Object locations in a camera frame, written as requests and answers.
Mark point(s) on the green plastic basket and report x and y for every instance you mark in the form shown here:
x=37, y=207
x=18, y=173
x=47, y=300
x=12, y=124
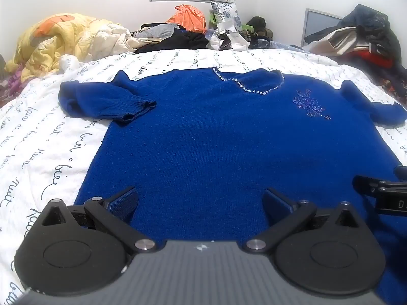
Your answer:
x=244, y=27

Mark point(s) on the grey framed panel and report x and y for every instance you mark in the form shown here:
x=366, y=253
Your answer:
x=314, y=22

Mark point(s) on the dark blue jacket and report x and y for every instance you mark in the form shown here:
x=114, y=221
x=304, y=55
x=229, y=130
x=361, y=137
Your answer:
x=372, y=19

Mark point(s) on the grey clothing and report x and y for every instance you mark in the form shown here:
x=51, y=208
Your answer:
x=159, y=31

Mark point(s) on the blue knit sweater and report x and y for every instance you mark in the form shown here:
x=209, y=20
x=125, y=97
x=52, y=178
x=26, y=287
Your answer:
x=206, y=139

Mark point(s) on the red cloth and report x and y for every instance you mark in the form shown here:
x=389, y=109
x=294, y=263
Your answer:
x=375, y=58

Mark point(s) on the black clothing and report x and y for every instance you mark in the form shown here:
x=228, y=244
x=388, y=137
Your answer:
x=184, y=42

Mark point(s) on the yellow quilted comforter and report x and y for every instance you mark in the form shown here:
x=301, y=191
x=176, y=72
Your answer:
x=47, y=44

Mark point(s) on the orange plastic bag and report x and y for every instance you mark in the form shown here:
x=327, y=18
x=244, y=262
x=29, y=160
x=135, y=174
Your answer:
x=187, y=17

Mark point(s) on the dark grey cloth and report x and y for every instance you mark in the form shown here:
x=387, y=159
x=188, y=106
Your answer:
x=2, y=62

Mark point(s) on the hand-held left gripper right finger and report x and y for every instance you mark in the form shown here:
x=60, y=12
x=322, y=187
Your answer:
x=277, y=202

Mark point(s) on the beige cloth bag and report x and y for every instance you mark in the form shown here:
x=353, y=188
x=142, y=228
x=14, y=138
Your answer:
x=340, y=39

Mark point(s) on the white blue floral pillow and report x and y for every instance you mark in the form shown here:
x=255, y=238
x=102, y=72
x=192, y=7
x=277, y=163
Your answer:
x=226, y=12

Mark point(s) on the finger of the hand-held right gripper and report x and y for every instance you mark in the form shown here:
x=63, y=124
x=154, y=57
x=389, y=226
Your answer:
x=367, y=186
x=402, y=172

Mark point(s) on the purple blanket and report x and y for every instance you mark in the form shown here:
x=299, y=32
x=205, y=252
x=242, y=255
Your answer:
x=9, y=82

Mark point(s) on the white script-printed quilt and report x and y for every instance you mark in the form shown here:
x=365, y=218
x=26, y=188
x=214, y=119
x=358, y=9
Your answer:
x=38, y=139

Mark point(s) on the white crumpled packaging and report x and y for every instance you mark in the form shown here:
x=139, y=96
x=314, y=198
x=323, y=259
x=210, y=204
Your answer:
x=233, y=39

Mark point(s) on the dark olive cloth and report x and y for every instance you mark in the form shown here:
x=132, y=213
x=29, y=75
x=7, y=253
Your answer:
x=258, y=23

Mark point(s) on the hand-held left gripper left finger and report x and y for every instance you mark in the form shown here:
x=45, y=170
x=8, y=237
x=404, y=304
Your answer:
x=123, y=201

